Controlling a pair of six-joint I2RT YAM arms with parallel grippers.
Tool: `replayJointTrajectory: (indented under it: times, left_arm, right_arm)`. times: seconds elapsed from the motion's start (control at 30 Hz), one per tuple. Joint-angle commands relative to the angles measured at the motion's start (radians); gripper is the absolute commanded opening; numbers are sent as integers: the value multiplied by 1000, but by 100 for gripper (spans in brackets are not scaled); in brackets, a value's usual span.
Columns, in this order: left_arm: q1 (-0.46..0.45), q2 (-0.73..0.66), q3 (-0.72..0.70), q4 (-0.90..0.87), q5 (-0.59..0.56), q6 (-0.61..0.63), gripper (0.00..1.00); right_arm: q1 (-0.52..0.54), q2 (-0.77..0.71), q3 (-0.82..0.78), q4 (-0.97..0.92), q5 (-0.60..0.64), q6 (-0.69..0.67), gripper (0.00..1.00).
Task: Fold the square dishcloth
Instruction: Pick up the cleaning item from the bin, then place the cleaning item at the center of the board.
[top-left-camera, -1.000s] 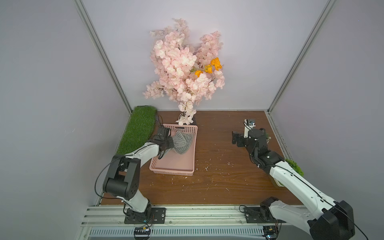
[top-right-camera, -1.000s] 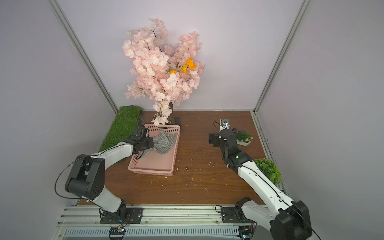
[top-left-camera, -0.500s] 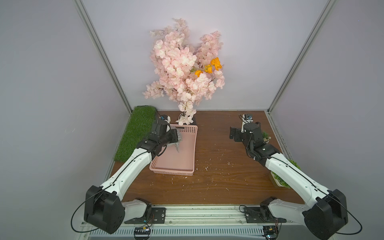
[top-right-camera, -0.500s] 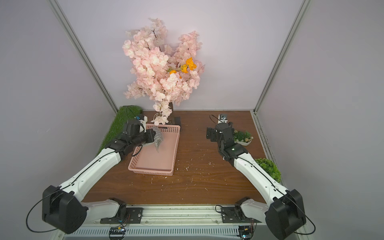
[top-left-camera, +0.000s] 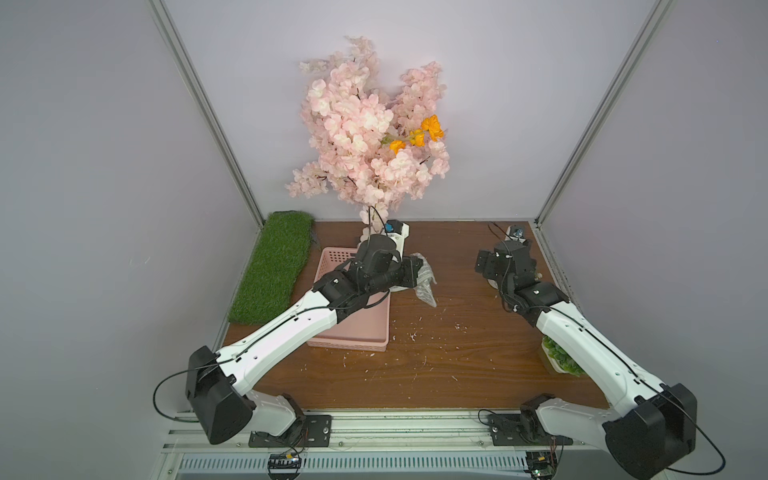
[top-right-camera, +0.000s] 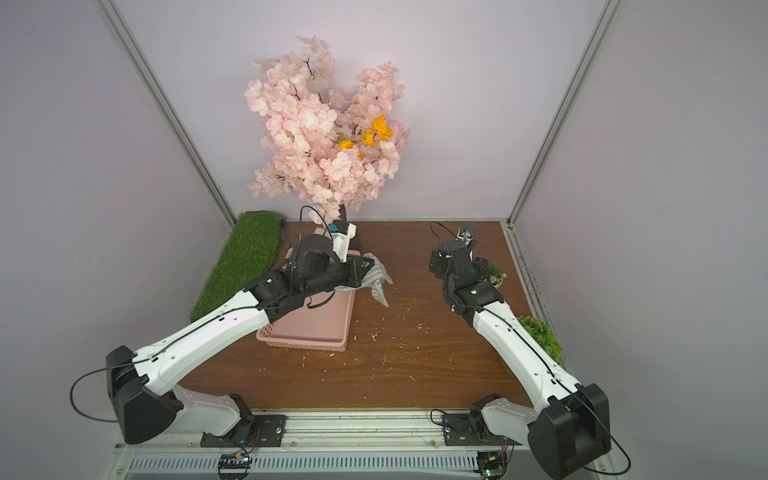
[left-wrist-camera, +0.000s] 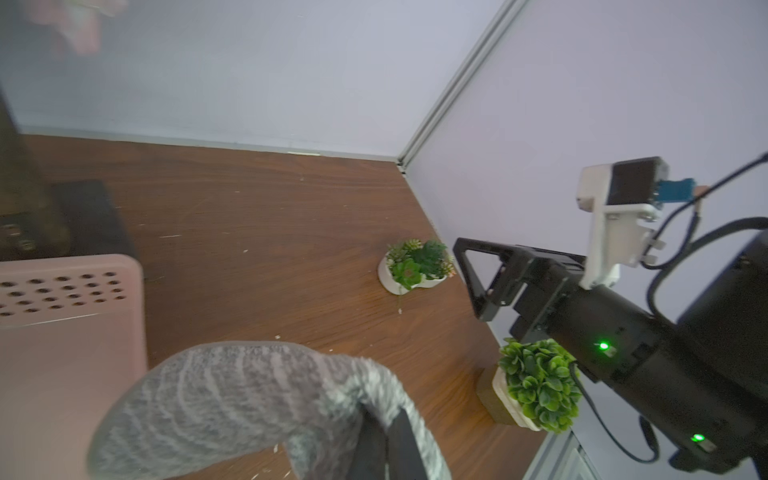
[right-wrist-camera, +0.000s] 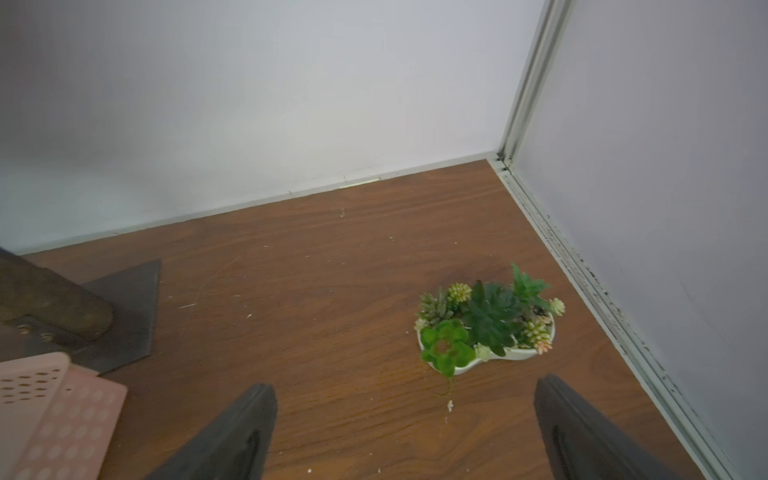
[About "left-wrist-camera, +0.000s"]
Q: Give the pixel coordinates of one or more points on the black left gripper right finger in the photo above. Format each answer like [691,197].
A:
[404,459]

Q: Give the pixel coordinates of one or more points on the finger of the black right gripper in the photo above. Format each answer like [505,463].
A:
[530,280]

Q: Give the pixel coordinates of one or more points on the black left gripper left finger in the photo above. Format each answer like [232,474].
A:
[369,461]

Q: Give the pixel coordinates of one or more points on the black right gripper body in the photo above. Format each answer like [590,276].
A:
[607,334]

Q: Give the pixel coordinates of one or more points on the grey striped square dishcloth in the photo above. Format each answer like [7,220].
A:
[220,401]

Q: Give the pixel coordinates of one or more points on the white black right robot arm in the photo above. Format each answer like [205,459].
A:
[700,380]

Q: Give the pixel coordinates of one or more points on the green leafy plant wooden pot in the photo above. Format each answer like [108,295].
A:
[533,386]

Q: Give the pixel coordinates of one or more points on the succulents in white pot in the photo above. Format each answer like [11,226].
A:
[415,264]

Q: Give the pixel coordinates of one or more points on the pink perforated plastic basket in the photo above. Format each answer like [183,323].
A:
[72,343]

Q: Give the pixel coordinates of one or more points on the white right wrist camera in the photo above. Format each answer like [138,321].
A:
[623,198]

